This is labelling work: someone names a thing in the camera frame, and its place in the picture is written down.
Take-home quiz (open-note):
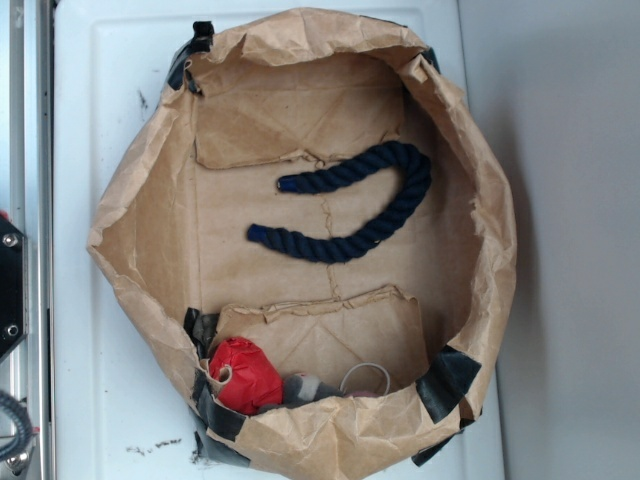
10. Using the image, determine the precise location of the grey plush toy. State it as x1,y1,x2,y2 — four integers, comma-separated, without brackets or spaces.
258,373,345,414

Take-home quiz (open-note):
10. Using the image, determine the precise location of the white rubber ring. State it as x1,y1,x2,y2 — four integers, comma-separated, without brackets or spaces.
340,362,392,397

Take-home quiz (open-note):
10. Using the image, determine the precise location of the red crumpled ball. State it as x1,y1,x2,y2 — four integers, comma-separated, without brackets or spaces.
209,337,283,415

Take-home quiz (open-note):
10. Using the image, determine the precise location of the black mounting bracket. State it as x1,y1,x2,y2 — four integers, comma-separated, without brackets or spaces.
0,215,25,361

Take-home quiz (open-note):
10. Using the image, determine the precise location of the brown paper bag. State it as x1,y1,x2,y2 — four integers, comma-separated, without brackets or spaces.
88,8,517,479

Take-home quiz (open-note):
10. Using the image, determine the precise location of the aluminium frame rail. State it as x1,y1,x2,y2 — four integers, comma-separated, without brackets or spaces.
1,1,55,479

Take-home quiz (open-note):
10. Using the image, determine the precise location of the dark blue rope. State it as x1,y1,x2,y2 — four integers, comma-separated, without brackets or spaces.
246,140,433,265

